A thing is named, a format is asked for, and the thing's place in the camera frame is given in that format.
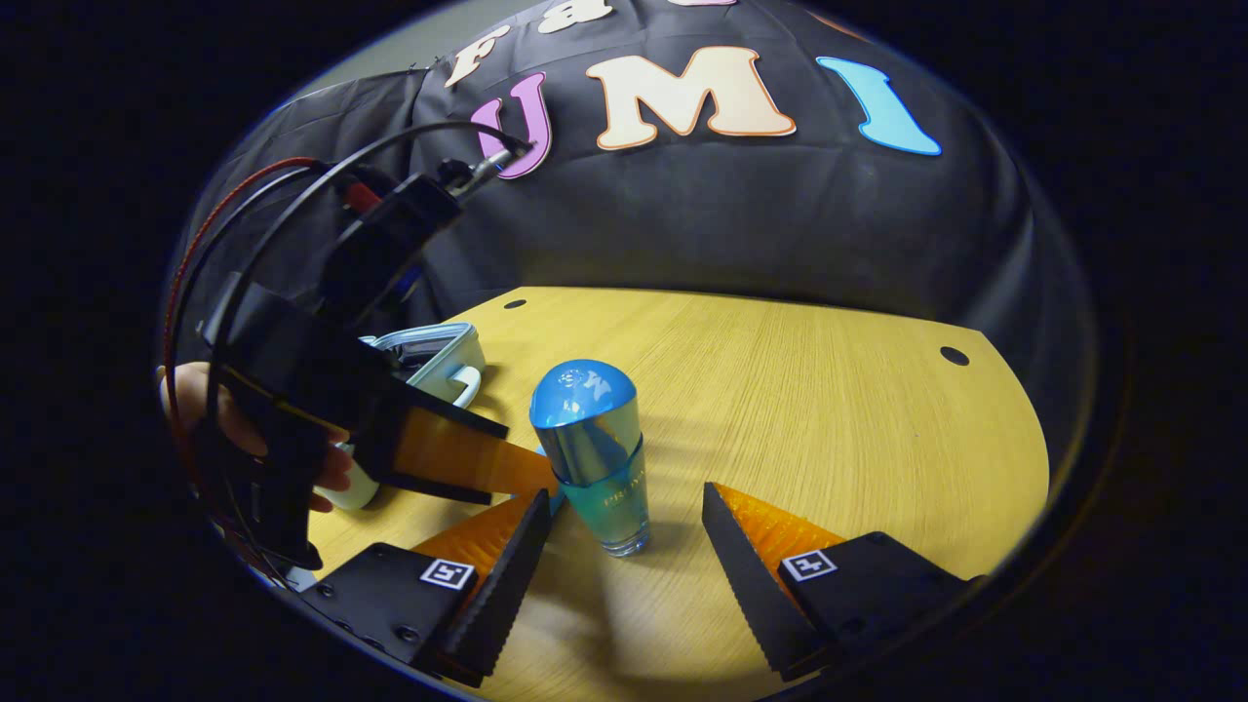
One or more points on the light blue suitcase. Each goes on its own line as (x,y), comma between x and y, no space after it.
(439,356)

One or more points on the blue capped glass bottle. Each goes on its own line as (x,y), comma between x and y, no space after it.
(590,439)

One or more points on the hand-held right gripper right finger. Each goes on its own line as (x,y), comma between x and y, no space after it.
(751,585)

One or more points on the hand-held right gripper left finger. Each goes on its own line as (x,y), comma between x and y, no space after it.
(507,585)

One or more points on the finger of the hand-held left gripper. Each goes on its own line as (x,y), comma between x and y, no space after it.
(458,453)

